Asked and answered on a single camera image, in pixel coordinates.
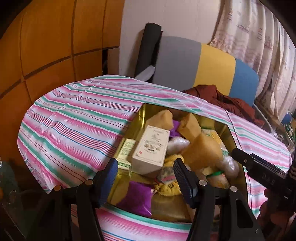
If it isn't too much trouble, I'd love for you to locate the yellow plush toy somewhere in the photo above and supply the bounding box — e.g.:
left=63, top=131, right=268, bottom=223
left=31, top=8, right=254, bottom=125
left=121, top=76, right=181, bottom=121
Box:
left=154, top=154, right=184, bottom=196

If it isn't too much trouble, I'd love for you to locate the green-edged snack packet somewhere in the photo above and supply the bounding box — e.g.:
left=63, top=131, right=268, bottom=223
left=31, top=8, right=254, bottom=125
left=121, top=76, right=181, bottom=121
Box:
left=114, top=138, right=137, bottom=171
left=206, top=170, right=230, bottom=189

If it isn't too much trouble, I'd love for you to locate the white bubble-wrap bundle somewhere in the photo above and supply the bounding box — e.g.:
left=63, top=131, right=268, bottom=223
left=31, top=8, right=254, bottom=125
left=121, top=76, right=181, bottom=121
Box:
left=216, top=156, right=239, bottom=179
left=166, top=137, right=190, bottom=155

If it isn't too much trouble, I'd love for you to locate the purple candy pouch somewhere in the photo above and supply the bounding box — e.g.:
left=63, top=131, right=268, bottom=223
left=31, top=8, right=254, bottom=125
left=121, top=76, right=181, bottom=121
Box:
left=170, top=120, right=181, bottom=138
left=116, top=181, right=154, bottom=218

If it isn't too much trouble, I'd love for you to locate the cream printed carton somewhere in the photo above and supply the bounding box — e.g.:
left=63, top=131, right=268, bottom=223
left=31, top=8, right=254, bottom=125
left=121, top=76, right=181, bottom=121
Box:
left=132, top=125, right=170, bottom=175

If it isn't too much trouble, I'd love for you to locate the person's right hand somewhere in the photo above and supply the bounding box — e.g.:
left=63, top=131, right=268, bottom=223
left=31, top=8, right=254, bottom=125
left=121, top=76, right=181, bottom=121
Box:
left=257, top=189, right=295, bottom=240

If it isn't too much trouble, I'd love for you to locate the gold tin box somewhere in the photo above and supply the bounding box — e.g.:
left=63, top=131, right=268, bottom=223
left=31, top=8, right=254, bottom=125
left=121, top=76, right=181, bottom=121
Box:
left=107, top=103, right=248, bottom=222

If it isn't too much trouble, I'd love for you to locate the blue desk fan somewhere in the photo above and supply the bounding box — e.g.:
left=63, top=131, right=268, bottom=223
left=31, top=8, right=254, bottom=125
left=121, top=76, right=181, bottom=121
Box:
left=281, top=111, right=293, bottom=125

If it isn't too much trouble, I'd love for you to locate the striped pink green tablecloth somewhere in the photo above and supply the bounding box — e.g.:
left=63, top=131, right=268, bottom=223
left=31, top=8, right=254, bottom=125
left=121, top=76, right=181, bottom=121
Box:
left=17, top=74, right=293, bottom=241

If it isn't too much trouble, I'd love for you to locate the dark red cloth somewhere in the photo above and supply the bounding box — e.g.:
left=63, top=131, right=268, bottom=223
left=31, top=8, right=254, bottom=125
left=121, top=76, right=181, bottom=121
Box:
left=182, top=85, right=264, bottom=128

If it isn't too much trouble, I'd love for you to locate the grey yellow blue chair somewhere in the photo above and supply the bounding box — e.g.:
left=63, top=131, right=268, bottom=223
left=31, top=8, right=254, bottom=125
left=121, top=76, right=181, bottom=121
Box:
left=134, top=36, right=278, bottom=137

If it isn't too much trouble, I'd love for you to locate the black rolled mat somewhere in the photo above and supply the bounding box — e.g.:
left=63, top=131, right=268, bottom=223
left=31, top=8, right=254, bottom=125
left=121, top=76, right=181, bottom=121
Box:
left=134, top=23, right=163, bottom=77

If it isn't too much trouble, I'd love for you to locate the patterned beige curtain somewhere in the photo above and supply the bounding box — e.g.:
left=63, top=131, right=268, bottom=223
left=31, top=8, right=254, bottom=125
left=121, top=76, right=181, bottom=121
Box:
left=210, top=0, right=295, bottom=121

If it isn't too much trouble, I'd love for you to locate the wooden wardrobe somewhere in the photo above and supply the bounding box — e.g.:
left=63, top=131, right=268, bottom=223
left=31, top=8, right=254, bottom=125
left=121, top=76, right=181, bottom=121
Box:
left=1, top=1, right=125, bottom=165

